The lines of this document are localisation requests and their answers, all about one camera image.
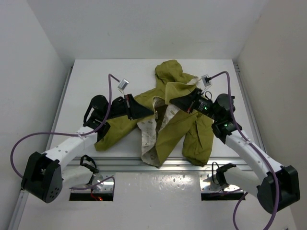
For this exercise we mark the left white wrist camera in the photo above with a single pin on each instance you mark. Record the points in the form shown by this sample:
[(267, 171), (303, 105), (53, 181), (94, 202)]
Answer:
[(123, 84)]

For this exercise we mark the olive green hooded jacket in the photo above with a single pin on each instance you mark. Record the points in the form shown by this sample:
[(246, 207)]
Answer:
[(162, 131)]

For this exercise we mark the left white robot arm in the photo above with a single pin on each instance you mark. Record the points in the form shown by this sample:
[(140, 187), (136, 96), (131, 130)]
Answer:
[(46, 173)]

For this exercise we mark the white front cover panel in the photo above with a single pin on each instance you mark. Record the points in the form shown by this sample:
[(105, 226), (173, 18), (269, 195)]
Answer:
[(146, 201)]

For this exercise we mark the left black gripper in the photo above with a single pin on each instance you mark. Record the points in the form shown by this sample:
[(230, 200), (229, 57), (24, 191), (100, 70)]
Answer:
[(133, 109)]

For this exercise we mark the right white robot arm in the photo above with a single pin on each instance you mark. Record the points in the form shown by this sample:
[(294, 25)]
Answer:
[(274, 185)]

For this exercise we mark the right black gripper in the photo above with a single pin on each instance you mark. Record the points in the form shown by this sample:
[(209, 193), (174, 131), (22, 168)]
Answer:
[(186, 102)]

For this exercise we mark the aluminium frame rail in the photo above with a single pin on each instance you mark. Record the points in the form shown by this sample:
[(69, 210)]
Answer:
[(170, 165)]

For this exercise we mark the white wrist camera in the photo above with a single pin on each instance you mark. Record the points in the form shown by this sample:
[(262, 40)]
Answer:
[(206, 80), (123, 84)]

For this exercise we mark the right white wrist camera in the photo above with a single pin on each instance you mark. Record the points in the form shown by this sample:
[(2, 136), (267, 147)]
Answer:
[(206, 80)]

